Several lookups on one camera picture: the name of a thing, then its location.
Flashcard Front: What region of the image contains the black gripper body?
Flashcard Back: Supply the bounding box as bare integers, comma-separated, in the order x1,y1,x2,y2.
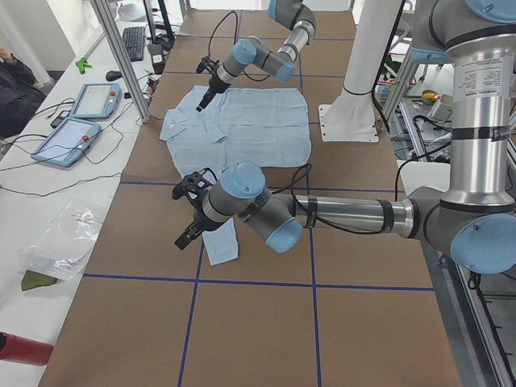
187,209,220,238
206,75,230,98

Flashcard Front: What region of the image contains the light blue button shirt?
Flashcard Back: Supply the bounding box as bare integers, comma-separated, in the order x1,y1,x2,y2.
160,85,311,264

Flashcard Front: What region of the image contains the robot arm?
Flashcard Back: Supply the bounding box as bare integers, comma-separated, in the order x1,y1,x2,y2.
196,1,316,112
172,1,515,274

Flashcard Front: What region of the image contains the person in dark clothes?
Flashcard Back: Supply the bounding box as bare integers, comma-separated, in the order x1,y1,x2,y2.
1,46,46,139

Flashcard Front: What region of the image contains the black keyboard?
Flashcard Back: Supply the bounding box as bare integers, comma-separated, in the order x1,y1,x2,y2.
122,27,146,62

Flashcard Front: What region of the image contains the black computer mouse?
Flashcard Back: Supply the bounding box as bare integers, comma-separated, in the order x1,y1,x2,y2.
105,70,123,81

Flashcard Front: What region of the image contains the blue teach pendant far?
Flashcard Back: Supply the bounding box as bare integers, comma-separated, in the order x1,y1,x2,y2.
69,82,121,120

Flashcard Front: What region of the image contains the blue teach pendant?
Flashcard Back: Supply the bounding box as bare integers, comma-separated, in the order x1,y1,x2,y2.
31,118,101,168
69,82,121,120

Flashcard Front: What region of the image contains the green plastic clamp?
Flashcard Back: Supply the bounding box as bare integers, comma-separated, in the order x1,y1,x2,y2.
75,57,93,75

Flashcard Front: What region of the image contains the clear plastic bag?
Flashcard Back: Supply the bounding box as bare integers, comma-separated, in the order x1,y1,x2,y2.
19,200,107,281

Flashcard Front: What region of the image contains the blue teach pendant near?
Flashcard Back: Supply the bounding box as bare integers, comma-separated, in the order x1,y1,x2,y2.
31,118,101,168

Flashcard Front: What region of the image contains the green cloth piece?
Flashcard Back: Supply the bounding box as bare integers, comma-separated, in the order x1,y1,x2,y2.
20,270,58,292

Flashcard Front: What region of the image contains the red bottle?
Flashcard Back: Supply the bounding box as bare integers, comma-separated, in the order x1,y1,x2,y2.
1,332,54,366

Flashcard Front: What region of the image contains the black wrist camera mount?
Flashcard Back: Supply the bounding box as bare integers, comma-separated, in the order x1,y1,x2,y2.
196,56,219,75
172,168,217,206

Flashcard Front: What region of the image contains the aluminium frame post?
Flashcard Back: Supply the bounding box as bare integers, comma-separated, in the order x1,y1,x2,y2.
91,0,151,123

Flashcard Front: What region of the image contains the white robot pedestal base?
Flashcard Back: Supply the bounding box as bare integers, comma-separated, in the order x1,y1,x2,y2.
319,0,404,143

